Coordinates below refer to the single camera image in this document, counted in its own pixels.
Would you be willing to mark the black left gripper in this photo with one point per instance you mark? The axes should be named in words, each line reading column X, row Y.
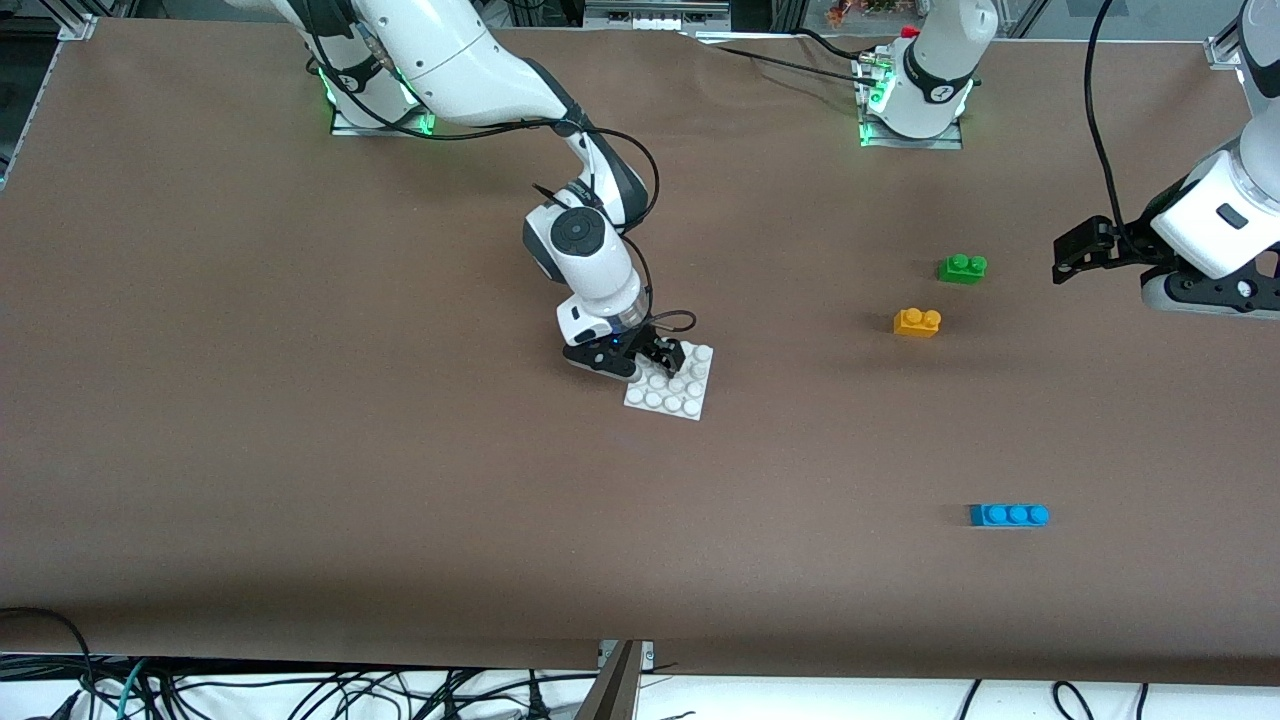
column 1124, row 250

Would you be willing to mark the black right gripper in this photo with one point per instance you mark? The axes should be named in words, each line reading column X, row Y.
column 646, row 344

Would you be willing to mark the white studded base plate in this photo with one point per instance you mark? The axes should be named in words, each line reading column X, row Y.
column 680, row 397

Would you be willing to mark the yellow two-stud block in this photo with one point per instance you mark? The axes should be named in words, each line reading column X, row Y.
column 915, row 323

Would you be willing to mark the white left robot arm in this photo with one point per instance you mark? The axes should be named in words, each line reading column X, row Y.
column 935, row 70

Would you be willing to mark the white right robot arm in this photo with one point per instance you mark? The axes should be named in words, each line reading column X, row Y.
column 590, row 260

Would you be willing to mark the green two-stud block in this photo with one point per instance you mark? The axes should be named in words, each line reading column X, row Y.
column 961, row 269

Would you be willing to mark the blue three-stud block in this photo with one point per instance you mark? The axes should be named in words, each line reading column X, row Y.
column 1008, row 515

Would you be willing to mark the large table cover sheet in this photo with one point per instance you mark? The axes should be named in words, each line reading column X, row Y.
column 640, row 560

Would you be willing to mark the aluminium frame post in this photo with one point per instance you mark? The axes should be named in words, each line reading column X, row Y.
column 1222, row 52

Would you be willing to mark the metal table bracket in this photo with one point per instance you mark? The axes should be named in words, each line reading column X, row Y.
column 615, row 685

